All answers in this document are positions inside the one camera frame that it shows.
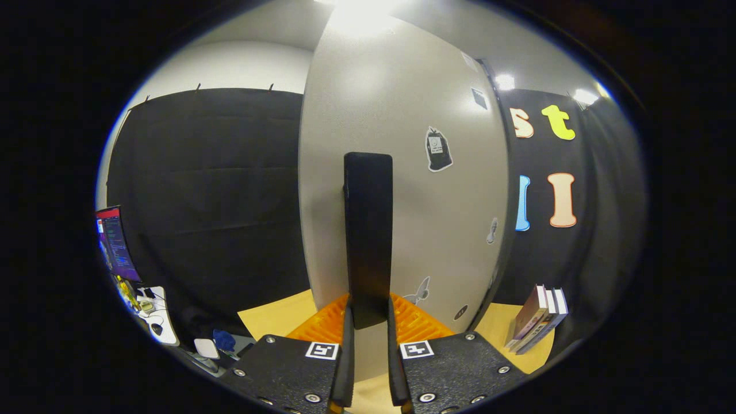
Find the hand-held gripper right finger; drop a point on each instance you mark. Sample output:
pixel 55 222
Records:
pixel 394 362

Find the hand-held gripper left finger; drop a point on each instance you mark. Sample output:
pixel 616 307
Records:
pixel 348 356

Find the light grey cabinet door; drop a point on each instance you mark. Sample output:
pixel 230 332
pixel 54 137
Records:
pixel 431 230

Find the blue cloth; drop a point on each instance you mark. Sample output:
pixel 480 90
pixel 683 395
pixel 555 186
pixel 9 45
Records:
pixel 224 340

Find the dark grey cabinet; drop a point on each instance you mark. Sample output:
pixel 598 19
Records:
pixel 498 282

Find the white spine book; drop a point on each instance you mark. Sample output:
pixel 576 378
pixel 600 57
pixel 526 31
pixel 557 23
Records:
pixel 546 313

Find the white side desk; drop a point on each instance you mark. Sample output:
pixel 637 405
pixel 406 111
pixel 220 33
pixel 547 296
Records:
pixel 167 328

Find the computer mouse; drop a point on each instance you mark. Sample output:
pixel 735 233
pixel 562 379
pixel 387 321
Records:
pixel 157 329

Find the black backdrop cloth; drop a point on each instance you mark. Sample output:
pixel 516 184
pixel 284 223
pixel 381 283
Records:
pixel 218 190

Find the computer monitor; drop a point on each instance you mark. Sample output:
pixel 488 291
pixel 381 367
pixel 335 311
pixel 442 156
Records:
pixel 118 244

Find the small ceiling light panel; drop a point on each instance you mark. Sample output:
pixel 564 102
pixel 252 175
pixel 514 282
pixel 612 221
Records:
pixel 585 96
pixel 505 81

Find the large ceiling light panel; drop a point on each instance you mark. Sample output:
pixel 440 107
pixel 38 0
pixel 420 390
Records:
pixel 359 11

